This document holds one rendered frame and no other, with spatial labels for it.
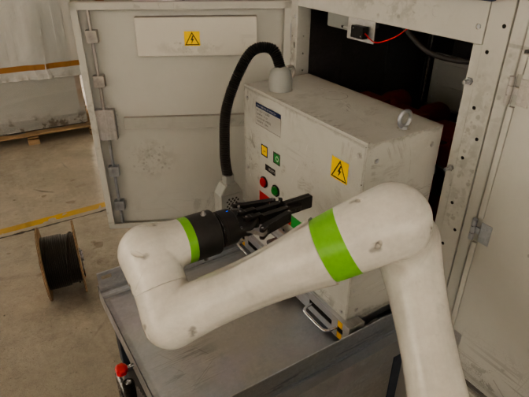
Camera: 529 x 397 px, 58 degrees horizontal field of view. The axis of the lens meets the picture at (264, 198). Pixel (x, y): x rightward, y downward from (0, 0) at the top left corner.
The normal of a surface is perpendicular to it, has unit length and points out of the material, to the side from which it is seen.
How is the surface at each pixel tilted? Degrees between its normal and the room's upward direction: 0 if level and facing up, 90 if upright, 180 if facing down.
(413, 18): 90
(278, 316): 0
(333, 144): 90
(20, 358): 0
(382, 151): 90
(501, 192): 90
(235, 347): 0
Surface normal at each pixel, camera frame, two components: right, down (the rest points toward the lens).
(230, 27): 0.11, 0.49
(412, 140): 0.53, 0.42
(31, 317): 0.00, -0.87
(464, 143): -0.84, 0.26
